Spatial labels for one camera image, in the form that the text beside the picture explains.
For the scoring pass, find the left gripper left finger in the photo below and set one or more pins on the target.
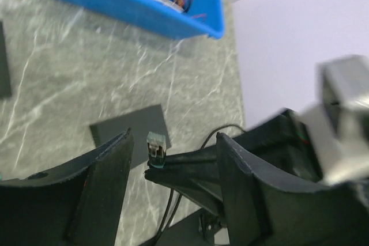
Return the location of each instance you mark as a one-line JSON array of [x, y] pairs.
[[76, 203]]

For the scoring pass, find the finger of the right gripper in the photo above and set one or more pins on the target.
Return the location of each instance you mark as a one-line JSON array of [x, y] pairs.
[[195, 175]]

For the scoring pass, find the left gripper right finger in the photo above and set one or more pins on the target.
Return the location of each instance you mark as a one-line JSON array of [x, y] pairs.
[[264, 205]]

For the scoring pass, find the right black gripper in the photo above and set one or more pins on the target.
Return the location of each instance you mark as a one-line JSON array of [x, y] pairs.
[[284, 142]]

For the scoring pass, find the black network switch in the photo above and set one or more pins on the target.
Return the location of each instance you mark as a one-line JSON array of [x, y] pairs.
[[141, 122], [5, 85]]

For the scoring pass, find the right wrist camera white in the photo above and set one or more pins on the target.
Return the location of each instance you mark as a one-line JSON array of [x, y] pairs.
[[338, 123]]

